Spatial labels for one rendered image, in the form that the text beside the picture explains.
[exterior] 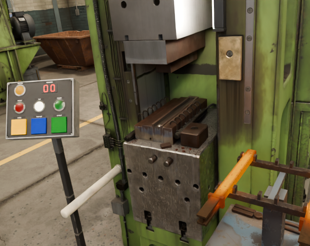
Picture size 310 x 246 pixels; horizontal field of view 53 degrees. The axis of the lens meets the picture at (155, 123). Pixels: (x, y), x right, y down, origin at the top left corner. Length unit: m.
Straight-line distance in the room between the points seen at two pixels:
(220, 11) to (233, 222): 0.79
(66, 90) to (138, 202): 0.65
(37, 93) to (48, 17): 9.06
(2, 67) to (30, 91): 4.37
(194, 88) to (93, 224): 1.29
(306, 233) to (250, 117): 0.64
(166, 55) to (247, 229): 0.72
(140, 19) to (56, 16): 9.54
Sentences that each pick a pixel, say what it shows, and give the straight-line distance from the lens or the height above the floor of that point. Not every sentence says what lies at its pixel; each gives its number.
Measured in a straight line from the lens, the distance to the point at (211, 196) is 0.91.
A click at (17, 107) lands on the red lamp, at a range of 1.63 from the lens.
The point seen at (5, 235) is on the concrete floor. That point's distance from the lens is 2.66.
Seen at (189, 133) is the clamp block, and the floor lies 0.98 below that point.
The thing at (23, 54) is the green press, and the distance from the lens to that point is 6.39.
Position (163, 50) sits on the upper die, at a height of 1.33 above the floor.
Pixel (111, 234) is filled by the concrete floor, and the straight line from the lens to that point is 2.34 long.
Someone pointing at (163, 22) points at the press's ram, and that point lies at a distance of 1.23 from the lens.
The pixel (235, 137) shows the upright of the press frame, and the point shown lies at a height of 0.92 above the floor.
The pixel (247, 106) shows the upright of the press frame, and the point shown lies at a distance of 1.33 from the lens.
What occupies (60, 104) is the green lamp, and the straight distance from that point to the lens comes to 1.53.
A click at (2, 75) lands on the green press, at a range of 5.96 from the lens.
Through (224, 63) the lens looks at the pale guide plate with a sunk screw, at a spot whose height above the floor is 1.25.
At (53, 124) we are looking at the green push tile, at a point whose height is 1.01.
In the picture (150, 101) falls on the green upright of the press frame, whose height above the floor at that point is 1.00.
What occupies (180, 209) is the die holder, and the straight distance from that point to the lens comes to 1.46.
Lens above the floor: 1.52
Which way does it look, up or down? 22 degrees down
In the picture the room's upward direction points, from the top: 6 degrees counter-clockwise
